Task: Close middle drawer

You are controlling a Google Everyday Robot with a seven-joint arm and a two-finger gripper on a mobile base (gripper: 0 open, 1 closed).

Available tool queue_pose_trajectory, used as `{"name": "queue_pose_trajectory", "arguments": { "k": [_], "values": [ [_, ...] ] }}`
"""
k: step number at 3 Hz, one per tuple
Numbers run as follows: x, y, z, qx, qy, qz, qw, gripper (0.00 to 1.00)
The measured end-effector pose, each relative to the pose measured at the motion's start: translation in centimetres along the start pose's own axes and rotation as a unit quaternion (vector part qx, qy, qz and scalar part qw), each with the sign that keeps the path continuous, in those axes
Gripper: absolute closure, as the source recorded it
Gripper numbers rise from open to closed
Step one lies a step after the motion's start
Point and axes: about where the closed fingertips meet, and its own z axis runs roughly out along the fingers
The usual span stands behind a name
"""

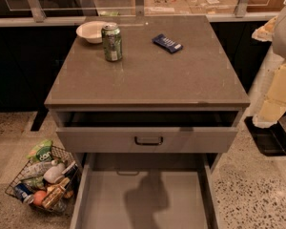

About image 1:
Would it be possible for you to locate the grey drawer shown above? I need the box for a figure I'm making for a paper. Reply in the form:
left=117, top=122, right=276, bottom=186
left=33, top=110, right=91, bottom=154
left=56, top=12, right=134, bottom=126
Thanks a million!
left=57, top=111, right=237, bottom=153
left=70, top=154, right=221, bottom=229

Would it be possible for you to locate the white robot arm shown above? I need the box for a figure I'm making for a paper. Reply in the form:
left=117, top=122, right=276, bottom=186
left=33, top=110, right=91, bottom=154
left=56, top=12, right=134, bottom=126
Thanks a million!
left=252, top=5, right=286, bottom=128

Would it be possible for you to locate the grey drawer cabinet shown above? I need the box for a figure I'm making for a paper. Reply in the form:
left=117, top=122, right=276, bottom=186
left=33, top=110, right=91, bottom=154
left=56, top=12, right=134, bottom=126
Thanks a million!
left=43, top=14, right=251, bottom=174

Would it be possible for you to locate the grey top drawer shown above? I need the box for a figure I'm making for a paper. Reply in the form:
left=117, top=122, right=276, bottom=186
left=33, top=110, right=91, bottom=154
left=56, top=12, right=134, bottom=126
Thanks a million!
left=57, top=111, right=237, bottom=153

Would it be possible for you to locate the blue snack bar packet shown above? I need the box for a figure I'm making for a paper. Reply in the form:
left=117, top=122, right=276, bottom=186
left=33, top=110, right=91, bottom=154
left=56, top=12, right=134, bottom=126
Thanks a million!
left=152, top=33, right=183, bottom=53

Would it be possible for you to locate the green soda can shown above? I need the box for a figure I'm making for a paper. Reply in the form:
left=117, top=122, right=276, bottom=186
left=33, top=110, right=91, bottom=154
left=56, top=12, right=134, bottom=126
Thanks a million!
left=101, top=22, right=122, bottom=62

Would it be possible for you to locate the white bowl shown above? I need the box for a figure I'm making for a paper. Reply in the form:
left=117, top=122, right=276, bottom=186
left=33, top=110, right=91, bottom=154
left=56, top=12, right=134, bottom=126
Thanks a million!
left=76, top=21, right=105, bottom=44

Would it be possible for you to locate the cardboard box left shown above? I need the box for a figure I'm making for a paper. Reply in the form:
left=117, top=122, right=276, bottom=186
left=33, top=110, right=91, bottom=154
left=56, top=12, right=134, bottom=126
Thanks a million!
left=144, top=0, right=192, bottom=15

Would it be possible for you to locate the white bottle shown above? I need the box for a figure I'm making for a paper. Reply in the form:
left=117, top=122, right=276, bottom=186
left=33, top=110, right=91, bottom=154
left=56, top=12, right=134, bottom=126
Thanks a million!
left=43, top=163, right=65, bottom=184

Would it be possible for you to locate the green chip bag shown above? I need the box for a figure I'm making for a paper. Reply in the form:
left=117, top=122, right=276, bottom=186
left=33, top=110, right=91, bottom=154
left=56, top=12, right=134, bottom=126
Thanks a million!
left=27, top=139, right=52, bottom=162

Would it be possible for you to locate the clear plastic water bottle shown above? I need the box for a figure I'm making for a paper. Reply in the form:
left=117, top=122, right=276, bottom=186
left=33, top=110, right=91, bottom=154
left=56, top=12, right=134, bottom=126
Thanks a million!
left=23, top=160, right=58, bottom=178

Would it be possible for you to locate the brown snack box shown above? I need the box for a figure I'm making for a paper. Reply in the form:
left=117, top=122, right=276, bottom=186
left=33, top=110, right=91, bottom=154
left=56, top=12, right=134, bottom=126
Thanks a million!
left=42, top=177, right=70, bottom=210

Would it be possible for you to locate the black tray on floor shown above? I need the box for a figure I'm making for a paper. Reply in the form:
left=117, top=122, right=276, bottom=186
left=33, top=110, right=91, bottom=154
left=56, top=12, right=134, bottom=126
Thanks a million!
left=244, top=116, right=286, bottom=156

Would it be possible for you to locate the orange fruit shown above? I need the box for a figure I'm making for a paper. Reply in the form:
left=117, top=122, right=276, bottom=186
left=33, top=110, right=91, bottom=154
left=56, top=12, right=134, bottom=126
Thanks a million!
left=33, top=190, right=47, bottom=206

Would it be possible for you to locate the blue soda can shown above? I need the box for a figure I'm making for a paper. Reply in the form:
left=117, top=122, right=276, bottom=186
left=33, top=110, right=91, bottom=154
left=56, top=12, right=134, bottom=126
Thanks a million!
left=13, top=183, right=33, bottom=204

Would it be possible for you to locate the wire basket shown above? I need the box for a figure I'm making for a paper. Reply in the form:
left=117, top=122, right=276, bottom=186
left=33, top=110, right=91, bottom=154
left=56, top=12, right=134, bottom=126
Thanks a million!
left=5, top=146, right=79, bottom=214

